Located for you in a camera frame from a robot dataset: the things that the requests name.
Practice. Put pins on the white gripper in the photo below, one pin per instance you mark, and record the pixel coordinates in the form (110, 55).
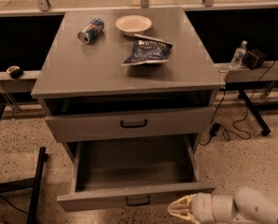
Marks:
(201, 206)

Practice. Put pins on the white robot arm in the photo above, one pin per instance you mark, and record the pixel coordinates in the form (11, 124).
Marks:
(245, 206)

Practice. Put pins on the grey bottom drawer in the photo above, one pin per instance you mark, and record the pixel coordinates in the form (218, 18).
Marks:
(132, 172)

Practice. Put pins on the grey drawer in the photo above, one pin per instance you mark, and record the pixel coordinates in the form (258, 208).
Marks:
(128, 124)
(132, 172)

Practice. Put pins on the grey middle drawer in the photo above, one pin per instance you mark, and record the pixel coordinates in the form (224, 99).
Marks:
(128, 124)

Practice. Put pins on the grey drawer cabinet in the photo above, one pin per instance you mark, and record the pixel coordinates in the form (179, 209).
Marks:
(79, 79)

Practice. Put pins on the black metal stand left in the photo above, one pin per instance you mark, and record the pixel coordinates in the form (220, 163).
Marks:
(32, 183)

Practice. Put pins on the blue chip bag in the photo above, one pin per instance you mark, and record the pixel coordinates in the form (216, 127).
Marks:
(148, 50)

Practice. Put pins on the clear plastic water bottle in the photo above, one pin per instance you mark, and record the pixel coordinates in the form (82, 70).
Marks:
(238, 56)

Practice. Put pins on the small black box speaker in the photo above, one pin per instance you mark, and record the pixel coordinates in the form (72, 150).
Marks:
(254, 59)

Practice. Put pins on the blue silver drink can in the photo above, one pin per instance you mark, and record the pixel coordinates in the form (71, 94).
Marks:
(91, 31)

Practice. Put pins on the black yellow tape measure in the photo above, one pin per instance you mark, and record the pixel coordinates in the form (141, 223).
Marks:
(14, 71)

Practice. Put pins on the black power adapter with cable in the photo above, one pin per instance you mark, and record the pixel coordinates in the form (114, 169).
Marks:
(216, 126)

